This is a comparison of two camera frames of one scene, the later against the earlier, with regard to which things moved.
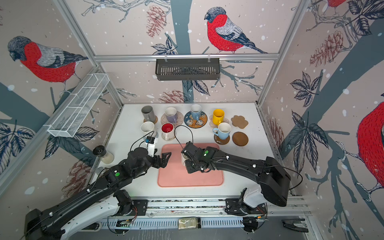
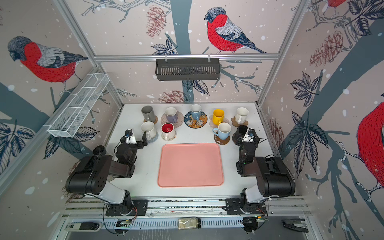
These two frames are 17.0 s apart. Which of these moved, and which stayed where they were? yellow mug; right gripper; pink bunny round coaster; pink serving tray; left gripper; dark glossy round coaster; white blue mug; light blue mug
Moved: right gripper; left gripper
Stayed: yellow mug; light blue mug; pink bunny round coaster; white blue mug; pink serving tray; dark glossy round coaster
